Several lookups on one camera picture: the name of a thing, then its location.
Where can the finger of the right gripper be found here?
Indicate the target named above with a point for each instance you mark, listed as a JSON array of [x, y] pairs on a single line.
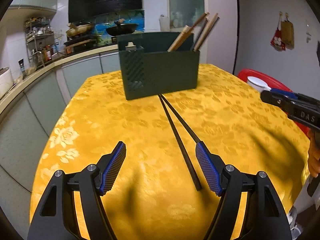
[[277, 97]]

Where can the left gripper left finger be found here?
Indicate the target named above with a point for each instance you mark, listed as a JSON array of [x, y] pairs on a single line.
[[109, 166]]

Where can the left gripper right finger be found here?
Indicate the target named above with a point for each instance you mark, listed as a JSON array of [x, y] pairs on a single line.
[[212, 167]]

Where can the dark chopstick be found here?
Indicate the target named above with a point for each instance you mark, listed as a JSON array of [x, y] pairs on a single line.
[[181, 120], [184, 153]]

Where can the light wooden chopstick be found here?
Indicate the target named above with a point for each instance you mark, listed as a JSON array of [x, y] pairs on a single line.
[[186, 32]]

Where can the right hand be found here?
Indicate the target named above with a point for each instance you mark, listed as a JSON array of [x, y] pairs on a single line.
[[313, 155]]

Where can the red plastic stool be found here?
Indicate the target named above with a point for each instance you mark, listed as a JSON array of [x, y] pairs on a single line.
[[273, 83]]

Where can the white plastic jug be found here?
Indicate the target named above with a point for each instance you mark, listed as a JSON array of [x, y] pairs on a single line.
[[258, 84]]

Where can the yellow floral tablecloth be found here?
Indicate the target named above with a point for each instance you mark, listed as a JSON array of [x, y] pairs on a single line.
[[153, 196]]

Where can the red hanging cloth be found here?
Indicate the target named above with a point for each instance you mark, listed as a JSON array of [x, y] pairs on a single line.
[[276, 41]]

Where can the brown hanging board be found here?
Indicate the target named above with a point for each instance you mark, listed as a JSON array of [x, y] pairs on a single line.
[[288, 34]]

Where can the dark green utensil holder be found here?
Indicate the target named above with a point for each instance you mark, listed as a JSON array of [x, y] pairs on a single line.
[[148, 69]]

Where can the wooden chopstick in holder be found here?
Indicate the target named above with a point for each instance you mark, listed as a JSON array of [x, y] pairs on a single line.
[[205, 33]]

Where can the white rice cooker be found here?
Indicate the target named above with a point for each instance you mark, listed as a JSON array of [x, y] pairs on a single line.
[[6, 81]]

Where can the black pepper grinder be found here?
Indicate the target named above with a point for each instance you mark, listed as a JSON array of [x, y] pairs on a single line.
[[22, 68]]

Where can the black wok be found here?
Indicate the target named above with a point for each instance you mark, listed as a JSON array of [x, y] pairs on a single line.
[[122, 29]]

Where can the metal spice rack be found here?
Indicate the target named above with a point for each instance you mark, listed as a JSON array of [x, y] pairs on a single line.
[[40, 41]]

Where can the clear plastic bottle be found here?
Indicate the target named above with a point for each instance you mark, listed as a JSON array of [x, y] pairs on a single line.
[[164, 23]]

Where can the upper wall cabinets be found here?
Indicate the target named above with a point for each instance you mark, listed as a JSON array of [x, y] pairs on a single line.
[[32, 8]]

